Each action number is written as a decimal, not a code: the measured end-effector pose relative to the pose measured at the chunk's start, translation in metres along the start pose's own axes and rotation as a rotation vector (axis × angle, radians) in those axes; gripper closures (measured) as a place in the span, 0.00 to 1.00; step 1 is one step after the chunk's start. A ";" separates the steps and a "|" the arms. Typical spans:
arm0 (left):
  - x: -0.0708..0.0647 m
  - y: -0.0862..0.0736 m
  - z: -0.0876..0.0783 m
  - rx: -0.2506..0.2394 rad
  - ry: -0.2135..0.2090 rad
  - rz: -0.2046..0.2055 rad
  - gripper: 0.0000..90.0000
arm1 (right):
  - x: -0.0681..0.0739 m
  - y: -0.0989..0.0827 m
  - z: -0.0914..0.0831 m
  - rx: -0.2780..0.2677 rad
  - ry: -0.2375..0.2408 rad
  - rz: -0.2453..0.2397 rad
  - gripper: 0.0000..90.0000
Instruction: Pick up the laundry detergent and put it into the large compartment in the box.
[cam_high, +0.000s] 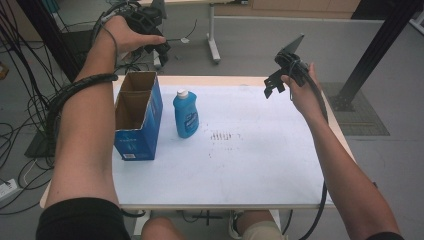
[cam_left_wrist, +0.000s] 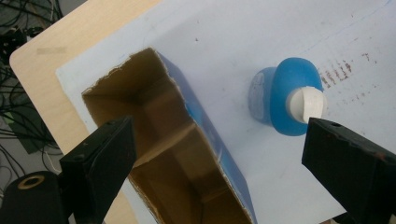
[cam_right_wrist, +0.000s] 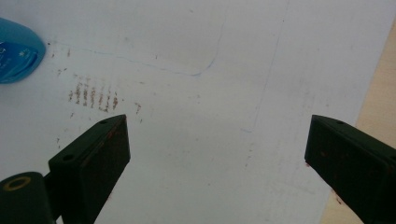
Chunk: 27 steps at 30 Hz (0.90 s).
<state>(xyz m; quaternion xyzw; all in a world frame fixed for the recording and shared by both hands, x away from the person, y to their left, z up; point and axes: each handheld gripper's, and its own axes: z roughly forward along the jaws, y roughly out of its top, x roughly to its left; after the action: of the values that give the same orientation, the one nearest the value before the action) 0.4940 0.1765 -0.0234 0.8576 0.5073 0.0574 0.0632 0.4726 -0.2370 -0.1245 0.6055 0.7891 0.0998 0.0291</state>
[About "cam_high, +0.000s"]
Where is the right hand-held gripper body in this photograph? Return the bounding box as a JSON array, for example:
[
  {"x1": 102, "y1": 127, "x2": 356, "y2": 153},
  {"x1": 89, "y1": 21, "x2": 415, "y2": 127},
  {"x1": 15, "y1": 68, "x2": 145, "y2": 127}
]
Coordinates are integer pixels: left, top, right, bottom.
[{"x1": 273, "y1": 33, "x2": 313, "y2": 88}]

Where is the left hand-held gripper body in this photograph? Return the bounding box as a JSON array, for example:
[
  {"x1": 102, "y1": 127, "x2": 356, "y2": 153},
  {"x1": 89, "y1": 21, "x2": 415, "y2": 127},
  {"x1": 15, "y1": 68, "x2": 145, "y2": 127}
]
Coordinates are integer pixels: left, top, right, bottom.
[{"x1": 120, "y1": 5, "x2": 168, "y2": 37}]

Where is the blue bottle with white cap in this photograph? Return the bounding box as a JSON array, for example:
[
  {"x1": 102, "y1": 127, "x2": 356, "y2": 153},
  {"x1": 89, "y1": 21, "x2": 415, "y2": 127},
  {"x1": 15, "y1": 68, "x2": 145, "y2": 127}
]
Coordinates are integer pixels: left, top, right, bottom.
[{"x1": 172, "y1": 88, "x2": 200, "y2": 139}]

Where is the blue cardboard box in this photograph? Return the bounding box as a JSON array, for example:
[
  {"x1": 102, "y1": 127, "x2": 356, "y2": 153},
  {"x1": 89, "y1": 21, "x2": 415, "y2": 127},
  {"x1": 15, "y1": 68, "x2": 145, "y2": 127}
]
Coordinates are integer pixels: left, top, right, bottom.
[{"x1": 113, "y1": 70, "x2": 164, "y2": 162}]

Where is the person's left hand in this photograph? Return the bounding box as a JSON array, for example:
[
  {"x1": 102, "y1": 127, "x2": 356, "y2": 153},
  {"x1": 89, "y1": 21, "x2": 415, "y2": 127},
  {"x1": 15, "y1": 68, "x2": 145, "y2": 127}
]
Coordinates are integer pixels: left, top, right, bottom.
[{"x1": 98, "y1": 15, "x2": 167, "y2": 57}]

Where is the person's right hand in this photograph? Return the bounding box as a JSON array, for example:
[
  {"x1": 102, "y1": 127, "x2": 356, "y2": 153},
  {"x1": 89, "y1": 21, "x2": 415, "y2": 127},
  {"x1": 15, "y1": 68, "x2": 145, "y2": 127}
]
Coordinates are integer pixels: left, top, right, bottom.
[{"x1": 280, "y1": 63, "x2": 326, "y2": 125}]

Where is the white background desk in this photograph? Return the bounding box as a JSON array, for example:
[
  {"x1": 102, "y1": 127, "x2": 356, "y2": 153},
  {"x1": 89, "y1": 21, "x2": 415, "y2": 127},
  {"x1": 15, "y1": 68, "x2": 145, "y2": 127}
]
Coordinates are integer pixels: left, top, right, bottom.
[{"x1": 138, "y1": 0, "x2": 249, "y2": 65}]

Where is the wooden cabinet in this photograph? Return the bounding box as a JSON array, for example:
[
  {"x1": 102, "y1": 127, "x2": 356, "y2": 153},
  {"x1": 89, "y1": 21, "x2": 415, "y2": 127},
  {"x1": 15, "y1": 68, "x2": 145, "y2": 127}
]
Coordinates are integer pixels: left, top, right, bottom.
[{"x1": 213, "y1": 0, "x2": 362, "y2": 20}]

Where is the black box on floor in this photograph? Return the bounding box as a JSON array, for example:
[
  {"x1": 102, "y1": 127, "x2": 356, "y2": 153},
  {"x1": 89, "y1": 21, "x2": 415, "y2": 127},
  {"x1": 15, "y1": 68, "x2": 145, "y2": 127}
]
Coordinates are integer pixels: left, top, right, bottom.
[{"x1": 61, "y1": 29, "x2": 95, "y2": 72}]

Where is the grey grid floor mat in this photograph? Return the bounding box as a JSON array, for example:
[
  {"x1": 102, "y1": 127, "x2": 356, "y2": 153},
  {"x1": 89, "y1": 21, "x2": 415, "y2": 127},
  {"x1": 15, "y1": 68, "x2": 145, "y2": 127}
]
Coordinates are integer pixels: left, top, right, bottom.
[{"x1": 321, "y1": 82, "x2": 391, "y2": 137}]

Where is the white table mat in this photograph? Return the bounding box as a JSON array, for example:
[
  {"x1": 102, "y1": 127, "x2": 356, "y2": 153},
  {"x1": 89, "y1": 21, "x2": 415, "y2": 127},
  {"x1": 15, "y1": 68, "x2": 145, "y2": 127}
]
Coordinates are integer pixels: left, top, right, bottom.
[{"x1": 111, "y1": 84, "x2": 334, "y2": 206}]

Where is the person's right leg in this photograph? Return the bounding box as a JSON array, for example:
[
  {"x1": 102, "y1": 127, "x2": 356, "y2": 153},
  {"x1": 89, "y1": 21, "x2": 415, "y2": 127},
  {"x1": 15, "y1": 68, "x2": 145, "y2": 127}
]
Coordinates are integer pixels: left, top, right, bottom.
[{"x1": 234, "y1": 210, "x2": 289, "y2": 240}]

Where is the person's left knee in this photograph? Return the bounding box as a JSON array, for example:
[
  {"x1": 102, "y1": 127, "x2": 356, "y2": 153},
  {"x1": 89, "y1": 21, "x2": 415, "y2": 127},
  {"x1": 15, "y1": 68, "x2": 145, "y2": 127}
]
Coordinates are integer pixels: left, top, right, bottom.
[{"x1": 141, "y1": 216, "x2": 188, "y2": 240}]

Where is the person's black sleeve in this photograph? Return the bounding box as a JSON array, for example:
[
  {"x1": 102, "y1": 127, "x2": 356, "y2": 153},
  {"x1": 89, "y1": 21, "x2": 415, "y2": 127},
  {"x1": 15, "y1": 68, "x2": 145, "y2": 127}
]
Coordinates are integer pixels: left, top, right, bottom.
[{"x1": 35, "y1": 197, "x2": 132, "y2": 240}]

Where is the white power strip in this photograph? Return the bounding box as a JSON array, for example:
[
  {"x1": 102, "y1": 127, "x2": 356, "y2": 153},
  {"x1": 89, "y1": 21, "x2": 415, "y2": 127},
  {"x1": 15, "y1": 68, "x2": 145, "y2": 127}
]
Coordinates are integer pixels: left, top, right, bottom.
[{"x1": 0, "y1": 178, "x2": 20, "y2": 202}]

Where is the thin grey cable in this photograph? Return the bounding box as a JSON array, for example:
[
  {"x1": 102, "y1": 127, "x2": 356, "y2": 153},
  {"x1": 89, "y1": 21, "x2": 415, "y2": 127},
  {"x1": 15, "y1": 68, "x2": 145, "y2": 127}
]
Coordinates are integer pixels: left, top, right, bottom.
[{"x1": 99, "y1": 19, "x2": 120, "y2": 69}]

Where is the black metal stand post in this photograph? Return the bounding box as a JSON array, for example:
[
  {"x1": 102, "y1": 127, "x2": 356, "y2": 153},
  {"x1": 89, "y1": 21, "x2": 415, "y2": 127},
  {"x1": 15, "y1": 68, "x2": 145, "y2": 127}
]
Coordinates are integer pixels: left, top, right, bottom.
[{"x1": 329, "y1": 0, "x2": 424, "y2": 112}]

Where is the dark metal stand post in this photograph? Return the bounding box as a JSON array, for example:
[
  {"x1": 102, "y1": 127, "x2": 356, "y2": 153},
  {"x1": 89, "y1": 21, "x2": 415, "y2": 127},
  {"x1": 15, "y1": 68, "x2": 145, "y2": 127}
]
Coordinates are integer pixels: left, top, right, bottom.
[{"x1": 16, "y1": 0, "x2": 83, "y2": 83}]

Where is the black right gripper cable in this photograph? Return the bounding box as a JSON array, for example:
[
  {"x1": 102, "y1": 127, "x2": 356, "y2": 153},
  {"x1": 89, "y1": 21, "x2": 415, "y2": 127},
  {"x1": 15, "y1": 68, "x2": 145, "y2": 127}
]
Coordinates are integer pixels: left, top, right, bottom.
[{"x1": 286, "y1": 59, "x2": 330, "y2": 240}]

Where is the bundle of black floor cables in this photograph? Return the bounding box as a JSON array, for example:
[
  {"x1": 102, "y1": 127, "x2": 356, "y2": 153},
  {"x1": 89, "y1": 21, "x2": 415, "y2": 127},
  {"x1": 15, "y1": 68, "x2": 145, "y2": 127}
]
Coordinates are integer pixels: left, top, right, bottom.
[{"x1": 0, "y1": 0, "x2": 64, "y2": 216}]

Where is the black bracket under table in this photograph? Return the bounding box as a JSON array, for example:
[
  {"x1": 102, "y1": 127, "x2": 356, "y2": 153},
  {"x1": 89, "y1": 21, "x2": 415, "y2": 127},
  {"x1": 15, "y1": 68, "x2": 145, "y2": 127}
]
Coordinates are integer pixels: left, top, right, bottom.
[{"x1": 191, "y1": 210, "x2": 224, "y2": 226}]

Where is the black stand base plate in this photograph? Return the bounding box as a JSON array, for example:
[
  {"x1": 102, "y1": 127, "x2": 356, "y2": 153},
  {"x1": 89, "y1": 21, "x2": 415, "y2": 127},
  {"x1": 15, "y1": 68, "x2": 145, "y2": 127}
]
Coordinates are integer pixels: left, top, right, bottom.
[{"x1": 24, "y1": 131, "x2": 58, "y2": 158}]

